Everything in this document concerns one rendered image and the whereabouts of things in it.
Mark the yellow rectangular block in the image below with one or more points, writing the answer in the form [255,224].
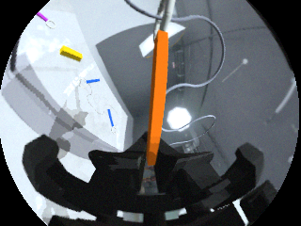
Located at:
[68,52]

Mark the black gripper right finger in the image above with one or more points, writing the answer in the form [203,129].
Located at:
[170,160]

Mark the white loop with orange handle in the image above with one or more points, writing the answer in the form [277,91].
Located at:
[158,79]

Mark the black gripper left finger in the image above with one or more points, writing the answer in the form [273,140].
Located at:
[130,161]

